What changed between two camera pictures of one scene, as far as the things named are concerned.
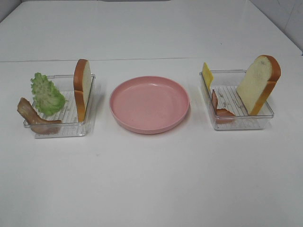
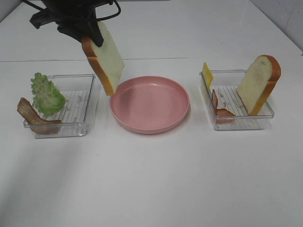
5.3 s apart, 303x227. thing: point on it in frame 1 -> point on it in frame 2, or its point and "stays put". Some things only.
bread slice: (256, 86) stays put
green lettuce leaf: (47, 99) stays put
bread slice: (82, 84) -> (107, 59)
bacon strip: (37, 124) stays put
